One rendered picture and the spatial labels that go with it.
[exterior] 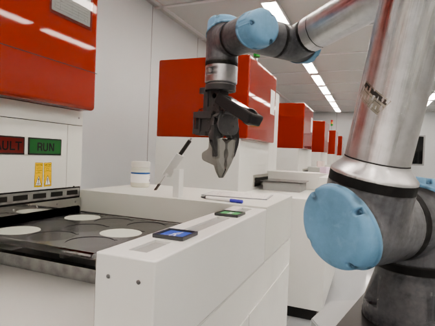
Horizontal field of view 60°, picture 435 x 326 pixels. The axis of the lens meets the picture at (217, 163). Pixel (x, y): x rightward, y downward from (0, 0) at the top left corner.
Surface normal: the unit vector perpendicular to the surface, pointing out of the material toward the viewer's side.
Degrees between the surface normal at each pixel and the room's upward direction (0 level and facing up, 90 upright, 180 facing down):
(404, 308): 72
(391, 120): 98
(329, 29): 135
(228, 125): 90
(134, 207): 90
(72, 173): 90
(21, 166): 90
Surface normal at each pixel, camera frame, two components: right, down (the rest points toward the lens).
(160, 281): 0.92, 0.04
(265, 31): 0.53, 0.04
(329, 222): -0.86, 0.11
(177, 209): -0.38, 0.00
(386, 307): -0.78, -0.32
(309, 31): -0.76, 0.36
